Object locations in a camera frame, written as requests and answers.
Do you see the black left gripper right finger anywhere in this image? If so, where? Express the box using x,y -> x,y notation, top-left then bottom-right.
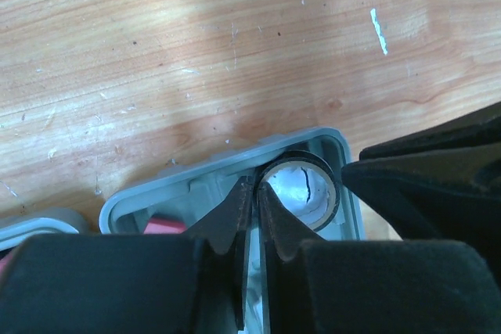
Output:
258,184 -> 500,333

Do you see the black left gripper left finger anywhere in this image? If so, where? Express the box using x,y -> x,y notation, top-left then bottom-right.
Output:
1,177 -> 254,333

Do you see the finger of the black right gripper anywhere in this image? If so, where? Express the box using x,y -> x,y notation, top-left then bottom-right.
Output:
341,103 -> 500,241

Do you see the pink utility knife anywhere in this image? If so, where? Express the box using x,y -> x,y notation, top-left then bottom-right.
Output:
143,217 -> 186,235

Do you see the grey plastic tool case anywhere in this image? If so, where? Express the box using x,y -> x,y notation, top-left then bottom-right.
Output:
0,126 -> 367,334

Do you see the black electrical tape roll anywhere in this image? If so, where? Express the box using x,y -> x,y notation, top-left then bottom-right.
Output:
258,150 -> 341,232

